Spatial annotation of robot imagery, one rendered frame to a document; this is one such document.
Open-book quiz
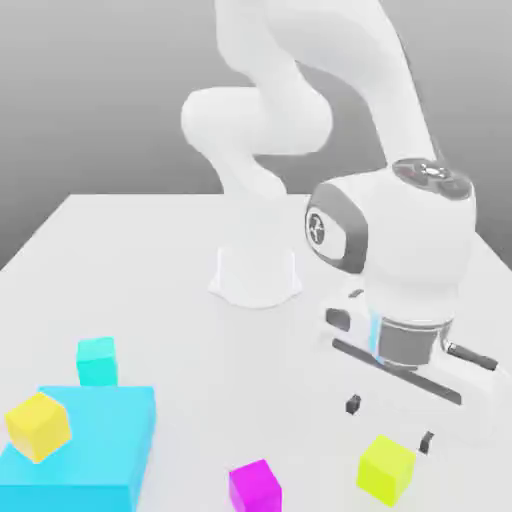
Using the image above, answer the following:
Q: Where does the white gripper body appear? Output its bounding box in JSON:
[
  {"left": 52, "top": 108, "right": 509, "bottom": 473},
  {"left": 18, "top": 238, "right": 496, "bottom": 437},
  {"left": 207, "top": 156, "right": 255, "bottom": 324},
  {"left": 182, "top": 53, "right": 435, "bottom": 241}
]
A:
[{"left": 318, "top": 330, "right": 507, "bottom": 448}]

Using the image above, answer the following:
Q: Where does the small lime cube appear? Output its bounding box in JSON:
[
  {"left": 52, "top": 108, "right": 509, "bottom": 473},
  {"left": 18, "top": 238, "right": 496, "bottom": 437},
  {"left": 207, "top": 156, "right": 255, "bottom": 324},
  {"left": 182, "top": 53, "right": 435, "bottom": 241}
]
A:
[{"left": 355, "top": 434, "right": 418, "bottom": 508}]

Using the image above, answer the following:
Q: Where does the small magenta cube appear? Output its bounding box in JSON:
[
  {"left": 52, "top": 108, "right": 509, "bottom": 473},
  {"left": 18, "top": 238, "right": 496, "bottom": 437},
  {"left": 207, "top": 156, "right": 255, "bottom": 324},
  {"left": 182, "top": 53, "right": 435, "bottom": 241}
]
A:
[{"left": 228, "top": 458, "right": 283, "bottom": 512}]

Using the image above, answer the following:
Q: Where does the small teal cube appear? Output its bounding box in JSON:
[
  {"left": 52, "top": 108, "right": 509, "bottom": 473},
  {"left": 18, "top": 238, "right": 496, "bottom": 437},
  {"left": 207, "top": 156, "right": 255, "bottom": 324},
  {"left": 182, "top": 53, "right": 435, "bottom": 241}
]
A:
[{"left": 75, "top": 336, "right": 120, "bottom": 388}]

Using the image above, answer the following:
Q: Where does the small yellow cube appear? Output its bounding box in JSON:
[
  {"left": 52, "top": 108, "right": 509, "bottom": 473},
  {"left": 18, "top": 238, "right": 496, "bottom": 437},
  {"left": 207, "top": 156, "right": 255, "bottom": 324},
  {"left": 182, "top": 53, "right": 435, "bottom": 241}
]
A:
[{"left": 3, "top": 391, "right": 73, "bottom": 465}]

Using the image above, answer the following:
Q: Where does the large cyan box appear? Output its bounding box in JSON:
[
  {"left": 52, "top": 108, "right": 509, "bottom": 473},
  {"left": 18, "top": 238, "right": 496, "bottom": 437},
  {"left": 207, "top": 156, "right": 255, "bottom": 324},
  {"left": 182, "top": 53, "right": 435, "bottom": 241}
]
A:
[{"left": 0, "top": 384, "right": 157, "bottom": 512}]

